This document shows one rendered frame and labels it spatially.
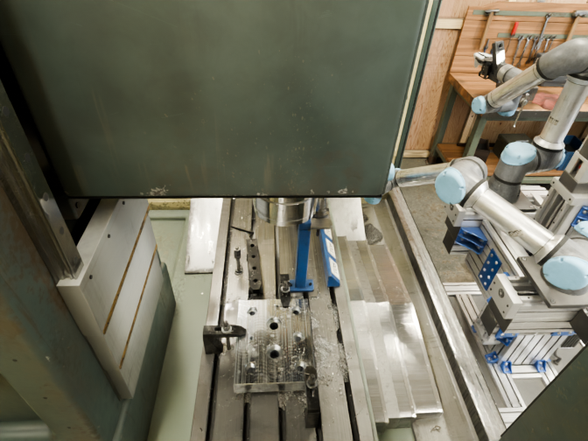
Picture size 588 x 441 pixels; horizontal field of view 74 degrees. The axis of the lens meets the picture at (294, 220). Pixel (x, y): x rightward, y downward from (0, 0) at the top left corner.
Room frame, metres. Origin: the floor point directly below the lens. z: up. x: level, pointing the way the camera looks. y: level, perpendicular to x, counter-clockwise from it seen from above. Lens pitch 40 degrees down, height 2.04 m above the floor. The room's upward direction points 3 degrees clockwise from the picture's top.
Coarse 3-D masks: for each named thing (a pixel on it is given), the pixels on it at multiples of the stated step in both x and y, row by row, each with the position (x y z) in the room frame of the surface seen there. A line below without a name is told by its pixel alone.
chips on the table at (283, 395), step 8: (224, 344) 0.70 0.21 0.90; (224, 352) 0.67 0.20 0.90; (248, 392) 0.55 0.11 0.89; (280, 392) 0.55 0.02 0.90; (288, 392) 0.55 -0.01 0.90; (312, 392) 0.56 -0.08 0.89; (248, 400) 0.53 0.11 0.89; (280, 400) 0.53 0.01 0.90; (304, 400) 0.53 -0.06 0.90; (304, 416) 0.48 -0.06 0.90
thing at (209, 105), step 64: (0, 0) 0.61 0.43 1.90; (64, 0) 0.62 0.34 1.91; (128, 0) 0.63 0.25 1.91; (192, 0) 0.64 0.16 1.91; (256, 0) 0.64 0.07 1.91; (320, 0) 0.65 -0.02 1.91; (384, 0) 0.66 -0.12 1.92; (64, 64) 0.62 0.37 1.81; (128, 64) 0.63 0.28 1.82; (192, 64) 0.64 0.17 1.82; (256, 64) 0.64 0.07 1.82; (320, 64) 0.65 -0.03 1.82; (384, 64) 0.66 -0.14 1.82; (64, 128) 0.62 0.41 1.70; (128, 128) 0.62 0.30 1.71; (192, 128) 0.63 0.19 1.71; (256, 128) 0.64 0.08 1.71; (320, 128) 0.65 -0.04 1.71; (384, 128) 0.66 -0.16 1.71; (128, 192) 0.62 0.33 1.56; (192, 192) 0.63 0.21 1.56; (256, 192) 0.64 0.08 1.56; (320, 192) 0.66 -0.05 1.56; (384, 192) 0.67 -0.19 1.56
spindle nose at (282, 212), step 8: (256, 200) 0.73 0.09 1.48; (264, 200) 0.71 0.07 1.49; (272, 200) 0.70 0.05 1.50; (280, 200) 0.69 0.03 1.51; (288, 200) 0.69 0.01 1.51; (296, 200) 0.70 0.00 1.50; (304, 200) 0.71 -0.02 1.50; (312, 200) 0.73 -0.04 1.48; (256, 208) 0.73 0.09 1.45; (264, 208) 0.71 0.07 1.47; (272, 208) 0.70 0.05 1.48; (280, 208) 0.69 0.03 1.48; (288, 208) 0.69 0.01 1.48; (296, 208) 0.70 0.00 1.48; (304, 208) 0.71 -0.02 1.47; (312, 208) 0.73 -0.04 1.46; (264, 216) 0.71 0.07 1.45; (272, 216) 0.70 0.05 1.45; (280, 216) 0.69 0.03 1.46; (288, 216) 0.70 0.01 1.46; (296, 216) 0.70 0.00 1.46; (304, 216) 0.71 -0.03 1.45; (272, 224) 0.70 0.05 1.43; (280, 224) 0.70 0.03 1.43; (288, 224) 0.70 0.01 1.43; (296, 224) 0.70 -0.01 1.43
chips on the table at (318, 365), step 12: (312, 312) 0.84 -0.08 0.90; (336, 312) 0.85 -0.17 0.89; (312, 324) 0.79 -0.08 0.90; (336, 324) 0.81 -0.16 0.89; (312, 336) 0.75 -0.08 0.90; (312, 348) 0.70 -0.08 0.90; (348, 348) 0.71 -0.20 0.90; (324, 360) 0.66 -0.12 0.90; (336, 360) 0.66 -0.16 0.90; (348, 360) 0.66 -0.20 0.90
